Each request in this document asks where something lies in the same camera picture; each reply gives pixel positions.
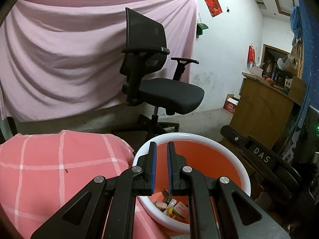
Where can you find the orange white-rimmed trash bin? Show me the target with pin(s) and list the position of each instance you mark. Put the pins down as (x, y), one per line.
(211, 158)

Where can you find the red cardboard box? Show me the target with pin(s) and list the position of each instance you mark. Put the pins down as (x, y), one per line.
(231, 103)

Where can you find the pink hanging sheet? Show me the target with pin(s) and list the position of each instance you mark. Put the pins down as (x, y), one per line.
(61, 58)

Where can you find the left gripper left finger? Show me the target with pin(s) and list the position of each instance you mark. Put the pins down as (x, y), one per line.
(104, 208)

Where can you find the green hanging cap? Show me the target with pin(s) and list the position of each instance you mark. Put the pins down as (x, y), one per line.
(200, 28)

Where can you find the trash pile in bin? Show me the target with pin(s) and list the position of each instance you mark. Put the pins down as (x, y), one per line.
(170, 206)

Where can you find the pink checked tablecloth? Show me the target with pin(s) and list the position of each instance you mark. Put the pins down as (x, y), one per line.
(41, 172)

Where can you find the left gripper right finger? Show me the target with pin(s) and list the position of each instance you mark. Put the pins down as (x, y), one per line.
(218, 208)

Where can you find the framed dark picture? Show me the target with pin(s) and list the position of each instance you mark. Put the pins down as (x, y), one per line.
(269, 58)

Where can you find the red hanging decoration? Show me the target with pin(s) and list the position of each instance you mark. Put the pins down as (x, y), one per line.
(251, 54)

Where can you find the red diamond wall poster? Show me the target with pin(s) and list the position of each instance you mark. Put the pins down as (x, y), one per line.
(214, 7)

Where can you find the wooden cabinet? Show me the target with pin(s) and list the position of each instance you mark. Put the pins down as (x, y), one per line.
(263, 111)

